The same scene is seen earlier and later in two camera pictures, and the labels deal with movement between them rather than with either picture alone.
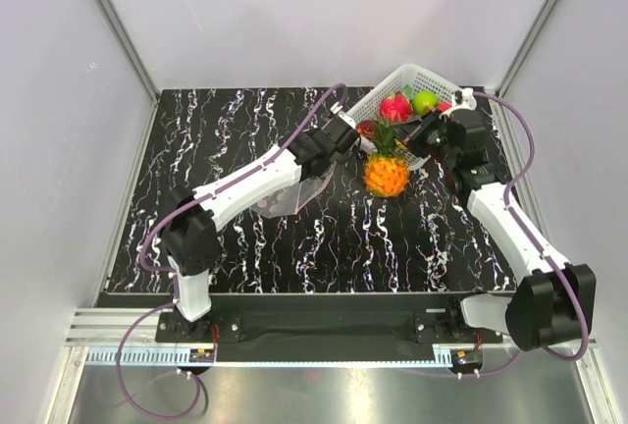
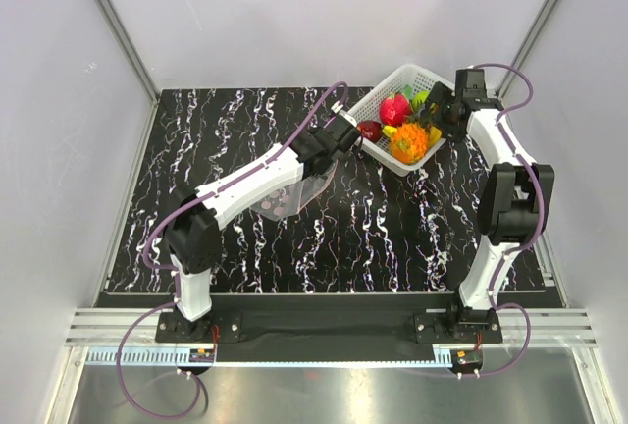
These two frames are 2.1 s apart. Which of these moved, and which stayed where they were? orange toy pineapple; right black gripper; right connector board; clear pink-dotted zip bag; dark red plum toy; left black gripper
Moved: right black gripper; orange toy pineapple
Stayed: clear pink-dotted zip bag; dark red plum toy; right connector board; left black gripper
